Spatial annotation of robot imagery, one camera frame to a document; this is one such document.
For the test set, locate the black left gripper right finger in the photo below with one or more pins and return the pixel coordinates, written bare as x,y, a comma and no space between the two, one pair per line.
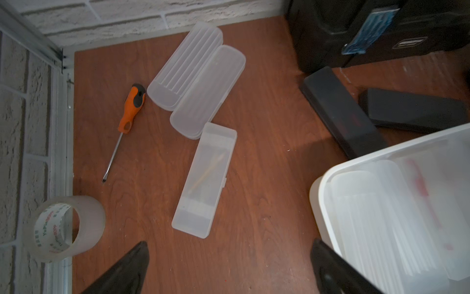
334,275

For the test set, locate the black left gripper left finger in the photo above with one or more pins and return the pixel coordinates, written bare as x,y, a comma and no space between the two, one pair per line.
126,276

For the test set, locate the ribbed translucent pencil case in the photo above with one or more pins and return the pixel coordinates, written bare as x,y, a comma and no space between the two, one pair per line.
180,71
383,234

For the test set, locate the small translucent pencil case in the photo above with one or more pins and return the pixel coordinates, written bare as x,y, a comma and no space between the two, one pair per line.
439,180

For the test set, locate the white plastic storage box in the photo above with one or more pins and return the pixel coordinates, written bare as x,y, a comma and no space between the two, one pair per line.
323,206

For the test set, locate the translucent pencil case with pencil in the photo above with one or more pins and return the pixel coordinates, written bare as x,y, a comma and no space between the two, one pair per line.
200,196

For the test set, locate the long black pencil case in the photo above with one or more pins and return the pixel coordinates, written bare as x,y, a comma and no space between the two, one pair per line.
341,114

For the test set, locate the smooth translucent pencil case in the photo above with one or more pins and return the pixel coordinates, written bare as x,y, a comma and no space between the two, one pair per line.
208,92

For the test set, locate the flat black pencil case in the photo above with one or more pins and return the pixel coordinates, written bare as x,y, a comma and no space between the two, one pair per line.
412,112

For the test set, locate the clear tape roll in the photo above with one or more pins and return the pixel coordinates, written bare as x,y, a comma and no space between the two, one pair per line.
46,235

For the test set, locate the black plastic toolbox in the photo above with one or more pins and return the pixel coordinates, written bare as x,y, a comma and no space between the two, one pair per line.
351,33

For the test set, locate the orange handled screwdriver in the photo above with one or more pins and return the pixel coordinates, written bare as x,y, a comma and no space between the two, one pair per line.
133,104

